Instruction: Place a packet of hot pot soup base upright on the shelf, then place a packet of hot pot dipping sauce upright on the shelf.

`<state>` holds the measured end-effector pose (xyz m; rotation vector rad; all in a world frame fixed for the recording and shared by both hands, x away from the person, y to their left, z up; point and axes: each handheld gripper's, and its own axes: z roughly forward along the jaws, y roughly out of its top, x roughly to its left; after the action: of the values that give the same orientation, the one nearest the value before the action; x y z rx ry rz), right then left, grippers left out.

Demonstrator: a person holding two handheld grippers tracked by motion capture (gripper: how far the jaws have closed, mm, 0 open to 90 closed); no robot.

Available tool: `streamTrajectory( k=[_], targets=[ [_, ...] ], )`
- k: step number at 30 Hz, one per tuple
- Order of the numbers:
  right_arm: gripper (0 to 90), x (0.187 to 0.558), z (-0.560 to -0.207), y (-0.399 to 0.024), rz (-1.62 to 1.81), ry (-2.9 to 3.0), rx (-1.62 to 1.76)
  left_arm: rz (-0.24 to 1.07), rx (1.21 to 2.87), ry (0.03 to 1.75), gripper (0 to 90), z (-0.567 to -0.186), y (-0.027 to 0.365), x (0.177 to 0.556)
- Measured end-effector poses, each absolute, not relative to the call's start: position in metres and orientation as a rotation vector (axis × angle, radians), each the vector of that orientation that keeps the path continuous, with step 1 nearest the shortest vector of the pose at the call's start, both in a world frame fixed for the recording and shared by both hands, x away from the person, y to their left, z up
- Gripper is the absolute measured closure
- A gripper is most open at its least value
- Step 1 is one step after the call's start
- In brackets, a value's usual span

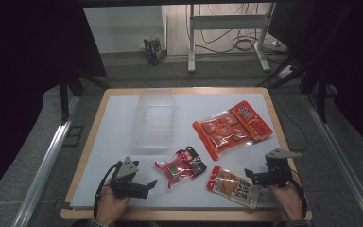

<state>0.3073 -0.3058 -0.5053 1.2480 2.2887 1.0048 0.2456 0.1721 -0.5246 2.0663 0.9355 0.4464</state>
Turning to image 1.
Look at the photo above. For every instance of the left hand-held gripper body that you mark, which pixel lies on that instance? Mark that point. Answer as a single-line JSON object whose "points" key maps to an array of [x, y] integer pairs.
{"points": [[127, 168]]}

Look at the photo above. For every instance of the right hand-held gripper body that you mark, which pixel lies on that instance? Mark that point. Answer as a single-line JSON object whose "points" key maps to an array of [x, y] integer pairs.
{"points": [[277, 173]]}

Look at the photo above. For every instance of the beige and red snack packet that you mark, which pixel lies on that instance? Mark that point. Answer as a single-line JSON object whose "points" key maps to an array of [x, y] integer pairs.
{"points": [[233, 187]]}

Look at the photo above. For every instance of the small red and black packet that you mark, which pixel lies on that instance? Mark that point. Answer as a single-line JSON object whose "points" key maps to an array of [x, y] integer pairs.
{"points": [[179, 168]]}

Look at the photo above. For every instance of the clear plastic container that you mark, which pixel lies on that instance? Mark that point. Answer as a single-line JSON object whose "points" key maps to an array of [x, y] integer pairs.
{"points": [[154, 126]]}

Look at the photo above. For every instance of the large orange-red snack packet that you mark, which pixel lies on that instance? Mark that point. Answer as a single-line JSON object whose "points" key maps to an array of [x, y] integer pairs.
{"points": [[230, 129]]}

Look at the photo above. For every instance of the person's right hand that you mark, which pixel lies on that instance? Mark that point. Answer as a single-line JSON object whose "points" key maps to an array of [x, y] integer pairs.
{"points": [[288, 201]]}

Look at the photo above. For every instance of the person's left hand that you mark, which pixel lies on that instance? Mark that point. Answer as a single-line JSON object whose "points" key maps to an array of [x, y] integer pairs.
{"points": [[112, 206]]}

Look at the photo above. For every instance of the white table mat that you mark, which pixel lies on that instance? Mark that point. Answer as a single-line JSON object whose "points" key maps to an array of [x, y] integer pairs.
{"points": [[113, 126]]}

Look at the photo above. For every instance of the black floor plate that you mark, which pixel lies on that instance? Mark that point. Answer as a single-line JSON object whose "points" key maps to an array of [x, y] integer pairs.
{"points": [[73, 136]]}

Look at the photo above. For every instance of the black tripod legs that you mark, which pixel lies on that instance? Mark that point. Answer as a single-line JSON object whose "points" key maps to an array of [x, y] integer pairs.
{"points": [[64, 101], [321, 101]]}

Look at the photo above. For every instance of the white power strip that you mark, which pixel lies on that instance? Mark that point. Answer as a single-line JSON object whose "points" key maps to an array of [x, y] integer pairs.
{"points": [[286, 71]]}

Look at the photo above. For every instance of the blue printed bag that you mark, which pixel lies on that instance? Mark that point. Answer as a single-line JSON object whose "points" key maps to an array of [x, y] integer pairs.
{"points": [[153, 50]]}

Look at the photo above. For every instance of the dark curtain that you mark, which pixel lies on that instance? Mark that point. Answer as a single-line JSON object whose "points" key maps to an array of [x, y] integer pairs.
{"points": [[353, 47], [19, 63]]}

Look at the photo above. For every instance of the white metal stand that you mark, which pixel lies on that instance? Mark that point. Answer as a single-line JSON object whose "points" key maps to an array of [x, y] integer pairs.
{"points": [[227, 22]]}

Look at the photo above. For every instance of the aluminium rail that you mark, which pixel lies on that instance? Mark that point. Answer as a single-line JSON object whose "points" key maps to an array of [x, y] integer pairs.
{"points": [[44, 170], [343, 160]]}

